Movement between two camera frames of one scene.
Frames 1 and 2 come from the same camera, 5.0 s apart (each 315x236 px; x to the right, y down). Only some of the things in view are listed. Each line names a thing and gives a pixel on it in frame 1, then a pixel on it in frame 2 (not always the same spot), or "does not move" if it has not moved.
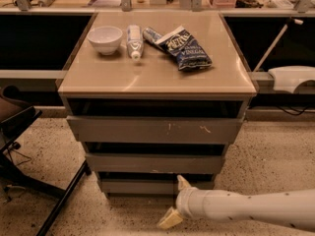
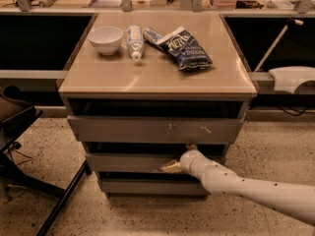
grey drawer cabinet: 155,95 does not move
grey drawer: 154,163 does not move
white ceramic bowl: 105,39 does not move
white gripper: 184,200 to 187,161
